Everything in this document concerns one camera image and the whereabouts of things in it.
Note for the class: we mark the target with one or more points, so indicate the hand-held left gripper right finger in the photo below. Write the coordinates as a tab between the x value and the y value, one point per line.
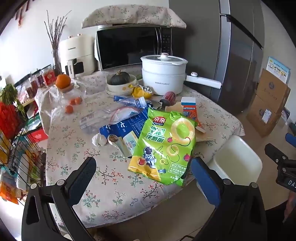
203	178

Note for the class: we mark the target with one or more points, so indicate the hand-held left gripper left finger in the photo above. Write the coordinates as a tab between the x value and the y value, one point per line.
83	176

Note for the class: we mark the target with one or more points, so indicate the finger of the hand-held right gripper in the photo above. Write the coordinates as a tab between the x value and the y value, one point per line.
291	138
275	151

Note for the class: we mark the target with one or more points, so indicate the white tissue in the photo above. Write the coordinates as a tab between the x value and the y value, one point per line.
99	140

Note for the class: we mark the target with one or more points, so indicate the green snack bag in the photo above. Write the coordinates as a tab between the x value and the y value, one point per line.
161	143

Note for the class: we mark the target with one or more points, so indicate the white nut snack wrapper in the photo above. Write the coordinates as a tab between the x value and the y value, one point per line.
113	139

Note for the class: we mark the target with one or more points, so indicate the clear zip plastic bag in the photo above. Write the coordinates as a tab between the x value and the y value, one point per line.
97	120

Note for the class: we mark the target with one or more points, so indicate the red box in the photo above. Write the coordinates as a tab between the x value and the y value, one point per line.
38	135

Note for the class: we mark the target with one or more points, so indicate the small orange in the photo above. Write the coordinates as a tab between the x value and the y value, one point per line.
69	109
73	101
78	100

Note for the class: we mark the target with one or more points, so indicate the orange white carton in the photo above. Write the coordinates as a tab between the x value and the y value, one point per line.
189	109

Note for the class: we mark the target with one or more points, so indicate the blue cardboard box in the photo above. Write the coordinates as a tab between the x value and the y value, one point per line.
134	120

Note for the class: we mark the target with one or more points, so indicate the glass jar wooden lid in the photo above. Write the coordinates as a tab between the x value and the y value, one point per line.
67	95

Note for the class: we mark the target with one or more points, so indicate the red drink can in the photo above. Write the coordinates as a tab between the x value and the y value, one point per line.
170	97

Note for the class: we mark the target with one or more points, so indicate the red mesh bag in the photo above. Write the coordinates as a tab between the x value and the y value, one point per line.
9	120

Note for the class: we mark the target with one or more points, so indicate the white bowl yellow flowers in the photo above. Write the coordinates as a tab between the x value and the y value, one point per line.
122	87

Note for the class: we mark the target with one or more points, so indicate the large orange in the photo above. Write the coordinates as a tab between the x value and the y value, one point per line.
63	81

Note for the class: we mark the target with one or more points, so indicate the yellow foil snack bag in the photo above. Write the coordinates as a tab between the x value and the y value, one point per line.
138	91

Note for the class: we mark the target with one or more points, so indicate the green kabocha squash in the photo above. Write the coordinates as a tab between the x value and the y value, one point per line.
119	78

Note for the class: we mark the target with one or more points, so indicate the jar with red label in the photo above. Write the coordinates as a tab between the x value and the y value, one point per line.
49	77

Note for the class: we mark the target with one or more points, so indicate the jar of red dried fruit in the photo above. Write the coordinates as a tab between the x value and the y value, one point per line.
37	82

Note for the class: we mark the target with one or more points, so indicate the grey refrigerator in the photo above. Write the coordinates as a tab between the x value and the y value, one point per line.
219	58

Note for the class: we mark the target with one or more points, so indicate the green leafy bunch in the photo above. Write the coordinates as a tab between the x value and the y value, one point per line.
10	92

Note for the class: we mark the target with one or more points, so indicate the white electric pot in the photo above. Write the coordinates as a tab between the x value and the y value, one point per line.
161	74

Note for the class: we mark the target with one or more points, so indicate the green vegetable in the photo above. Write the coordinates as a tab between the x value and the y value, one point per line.
139	77

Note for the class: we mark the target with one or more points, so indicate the white air fryer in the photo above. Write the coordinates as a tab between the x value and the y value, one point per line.
76	51

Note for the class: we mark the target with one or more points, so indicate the dried branches in vase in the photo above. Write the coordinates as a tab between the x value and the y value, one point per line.
56	46

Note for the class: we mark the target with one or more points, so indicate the black microwave oven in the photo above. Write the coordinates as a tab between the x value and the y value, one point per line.
127	46

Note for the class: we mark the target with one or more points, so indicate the floral cloth cover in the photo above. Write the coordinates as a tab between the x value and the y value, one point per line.
134	15

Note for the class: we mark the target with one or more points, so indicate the wall poster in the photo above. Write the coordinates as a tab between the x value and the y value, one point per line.
278	69

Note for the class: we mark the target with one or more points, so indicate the red wall decoration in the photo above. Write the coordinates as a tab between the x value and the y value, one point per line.
22	16

